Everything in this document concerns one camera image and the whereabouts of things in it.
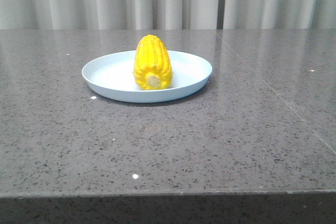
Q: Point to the white pleated curtain right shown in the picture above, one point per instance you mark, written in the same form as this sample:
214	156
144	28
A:
284	14

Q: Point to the white pleated curtain left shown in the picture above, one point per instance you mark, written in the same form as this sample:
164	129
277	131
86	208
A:
109	14

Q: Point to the white pleated curtain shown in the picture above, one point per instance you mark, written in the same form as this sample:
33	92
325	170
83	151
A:
109	14
284	14

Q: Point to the yellow corn cob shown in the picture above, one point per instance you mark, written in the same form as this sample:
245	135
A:
152	66

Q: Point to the light blue round plate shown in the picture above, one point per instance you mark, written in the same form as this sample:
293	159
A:
111	76

